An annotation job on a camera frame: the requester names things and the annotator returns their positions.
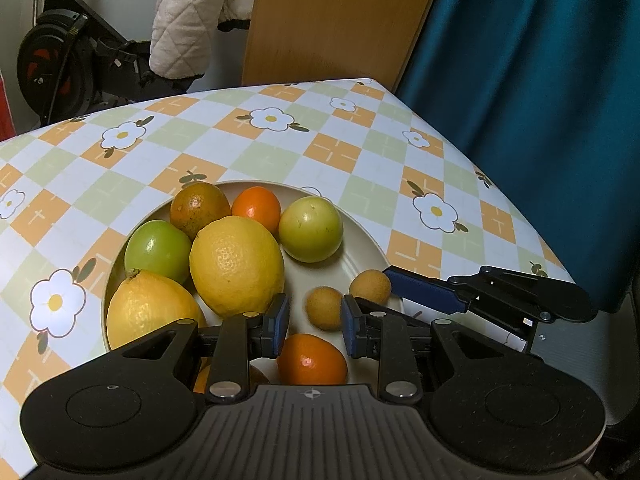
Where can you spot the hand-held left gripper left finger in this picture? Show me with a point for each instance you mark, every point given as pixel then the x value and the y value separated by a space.
pixel 276 325

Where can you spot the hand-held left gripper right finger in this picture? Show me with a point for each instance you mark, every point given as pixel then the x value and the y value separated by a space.
pixel 354 327

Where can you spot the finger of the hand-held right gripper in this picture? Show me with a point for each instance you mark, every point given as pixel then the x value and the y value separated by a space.
pixel 425 290

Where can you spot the small brown longan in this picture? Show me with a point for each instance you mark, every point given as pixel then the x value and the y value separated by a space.
pixel 322 307
pixel 370 285

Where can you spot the small orange mandarin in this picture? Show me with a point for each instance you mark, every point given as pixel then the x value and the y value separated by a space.
pixel 256 207
pixel 312 360

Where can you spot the beige round plate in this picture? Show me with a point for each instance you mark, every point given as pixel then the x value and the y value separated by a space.
pixel 360 255

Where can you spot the yellow lemon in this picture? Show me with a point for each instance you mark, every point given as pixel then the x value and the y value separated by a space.
pixel 235 265
pixel 150 310

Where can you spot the dark patched orange mandarin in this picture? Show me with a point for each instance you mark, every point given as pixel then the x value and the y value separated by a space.
pixel 201 380

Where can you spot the pale green round fruit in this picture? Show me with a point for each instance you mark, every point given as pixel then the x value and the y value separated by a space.
pixel 310 229

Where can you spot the bright green round fruit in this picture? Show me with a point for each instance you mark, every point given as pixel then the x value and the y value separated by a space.
pixel 155 252

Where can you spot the dark greenish orange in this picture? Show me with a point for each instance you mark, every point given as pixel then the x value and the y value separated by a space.
pixel 195 207

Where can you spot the checked floral tablecloth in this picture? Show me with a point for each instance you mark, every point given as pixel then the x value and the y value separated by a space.
pixel 325 150

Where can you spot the teal curtain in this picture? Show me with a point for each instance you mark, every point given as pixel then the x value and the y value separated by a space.
pixel 525 85

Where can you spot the wooden board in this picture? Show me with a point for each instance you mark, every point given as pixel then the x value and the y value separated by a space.
pixel 340 20

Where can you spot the white quilted jacket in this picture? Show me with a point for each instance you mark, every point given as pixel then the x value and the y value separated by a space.
pixel 185 25

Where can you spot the pink printed backdrop cloth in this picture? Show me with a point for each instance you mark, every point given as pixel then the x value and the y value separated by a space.
pixel 4 110

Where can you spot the black exercise bike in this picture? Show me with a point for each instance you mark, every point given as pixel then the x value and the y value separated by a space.
pixel 50 60

